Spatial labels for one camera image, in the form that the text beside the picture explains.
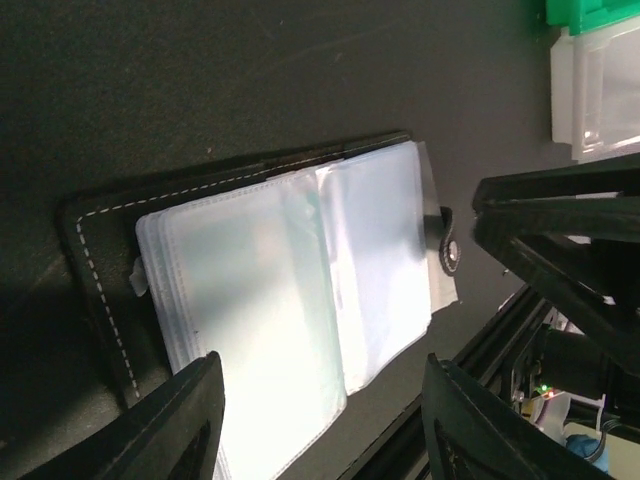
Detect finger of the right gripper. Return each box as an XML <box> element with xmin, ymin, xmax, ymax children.
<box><xmin>472</xmin><ymin>154</ymin><xmax>639</xmax><ymax>370</ymax></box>

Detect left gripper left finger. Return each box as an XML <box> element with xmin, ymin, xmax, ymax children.
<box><xmin>1</xmin><ymin>353</ymin><xmax>225</xmax><ymax>479</ymax></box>

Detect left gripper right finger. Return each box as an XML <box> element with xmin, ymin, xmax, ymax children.
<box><xmin>421</xmin><ymin>354</ymin><xmax>609</xmax><ymax>480</ymax></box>

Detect black card holder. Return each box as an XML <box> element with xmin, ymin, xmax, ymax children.
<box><xmin>59</xmin><ymin>132</ymin><xmax>460</xmax><ymax>479</ymax></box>

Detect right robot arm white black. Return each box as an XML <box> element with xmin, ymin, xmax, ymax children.
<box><xmin>473</xmin><ymin>154</ymin><xmax>639</xmax><ymax>441</ymax></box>

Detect white translucent bin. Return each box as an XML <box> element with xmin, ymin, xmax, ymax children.
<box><xmin>550</xmin><ymin>17</ymin><xmax>639</xmax><ymax>163</ymax></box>

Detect green bin middle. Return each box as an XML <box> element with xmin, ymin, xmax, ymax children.
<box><xmin>545</xmin><ymin>0</ymin><xmax>639</xmax><ymax>36</ymax></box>

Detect black aluminium rail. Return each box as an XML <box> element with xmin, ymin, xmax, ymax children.
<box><xmin>342</xmin><ymin>287</ymin><xmax>550</xmax><ymax>479</ymax></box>

